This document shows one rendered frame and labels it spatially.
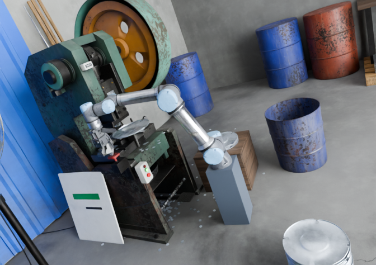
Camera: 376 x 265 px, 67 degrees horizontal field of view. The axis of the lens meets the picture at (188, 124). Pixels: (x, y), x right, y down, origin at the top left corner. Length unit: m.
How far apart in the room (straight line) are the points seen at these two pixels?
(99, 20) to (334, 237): 2.14
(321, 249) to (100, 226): 1.63
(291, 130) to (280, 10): 2.90
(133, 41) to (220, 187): 1.27
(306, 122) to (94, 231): 1.86
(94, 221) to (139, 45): 1.43
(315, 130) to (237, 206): 0.82
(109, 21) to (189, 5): 3.05
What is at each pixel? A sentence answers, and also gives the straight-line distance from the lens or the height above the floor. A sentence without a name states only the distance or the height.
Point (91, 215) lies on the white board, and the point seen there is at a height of 0.23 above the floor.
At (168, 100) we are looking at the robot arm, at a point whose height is 1.02.
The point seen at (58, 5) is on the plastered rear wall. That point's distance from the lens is 3.69.
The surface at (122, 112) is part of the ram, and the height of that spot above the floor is 0.92.
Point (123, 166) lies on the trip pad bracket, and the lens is 1.89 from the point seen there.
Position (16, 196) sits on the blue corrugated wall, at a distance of 3.03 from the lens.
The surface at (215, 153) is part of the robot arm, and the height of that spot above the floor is 0.64.
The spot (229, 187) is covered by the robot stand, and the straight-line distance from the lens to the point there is 1.90.
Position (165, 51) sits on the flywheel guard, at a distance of 2.19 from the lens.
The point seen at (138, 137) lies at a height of 0.71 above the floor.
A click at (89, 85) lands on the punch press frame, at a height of 1.20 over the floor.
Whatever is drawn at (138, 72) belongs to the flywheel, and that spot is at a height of 1.11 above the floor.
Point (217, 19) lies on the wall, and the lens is 5.13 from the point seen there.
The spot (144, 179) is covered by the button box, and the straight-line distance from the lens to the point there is 1.91.
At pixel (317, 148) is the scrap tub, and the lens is 2.37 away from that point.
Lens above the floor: 1.39
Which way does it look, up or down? 20 degrees down
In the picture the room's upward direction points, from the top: 20 degrees counter-clockwise
